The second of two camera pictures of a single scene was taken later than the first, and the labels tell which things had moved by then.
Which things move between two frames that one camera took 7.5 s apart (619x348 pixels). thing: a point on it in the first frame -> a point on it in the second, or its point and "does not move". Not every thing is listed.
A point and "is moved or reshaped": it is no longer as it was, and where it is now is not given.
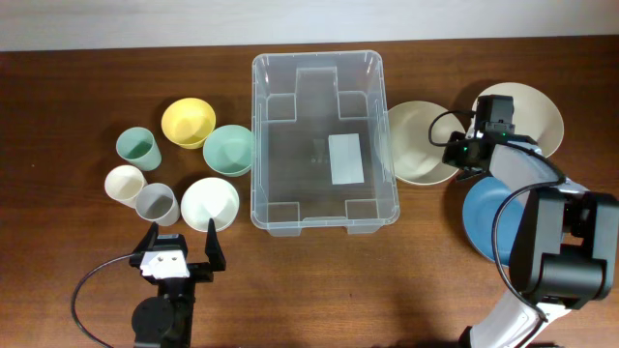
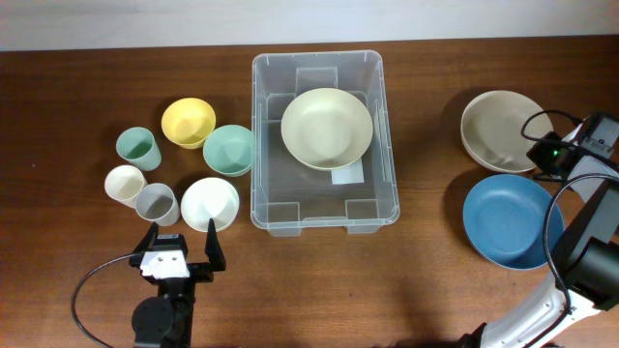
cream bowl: x=415 y=159 -> x=327 y=129
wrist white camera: x=163 y=264 does not move
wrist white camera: x=470 y=134 -> x=570 y=136
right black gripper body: x=457 y=155 -> x=545 y=152
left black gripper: x=215 y=257 does not move
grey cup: x=157 y=202 does not move
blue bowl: x=483 y=201 does not move
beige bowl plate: x=534 y=118 is moved or reshaped
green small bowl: x=228 y=150 does not move
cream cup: x=123 y=183 does not move
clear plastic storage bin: x=322 y=150 does not move
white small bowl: x=206 y=198 does not move
